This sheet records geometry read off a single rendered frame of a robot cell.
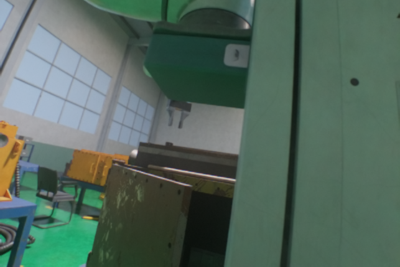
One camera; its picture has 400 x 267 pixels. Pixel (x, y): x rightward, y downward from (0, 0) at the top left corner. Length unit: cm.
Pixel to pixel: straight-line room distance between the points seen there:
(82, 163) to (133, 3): 463
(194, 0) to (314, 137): 31
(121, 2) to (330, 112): 39
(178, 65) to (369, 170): 26
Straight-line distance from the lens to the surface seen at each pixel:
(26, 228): 281
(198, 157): 106
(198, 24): 35
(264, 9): 24
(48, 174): 410
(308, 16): 24
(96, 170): 474
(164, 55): 34
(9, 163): 284
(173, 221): 59
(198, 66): 31
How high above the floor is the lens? 126
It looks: 15 degrees up
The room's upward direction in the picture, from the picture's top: 10 degrees clockwise
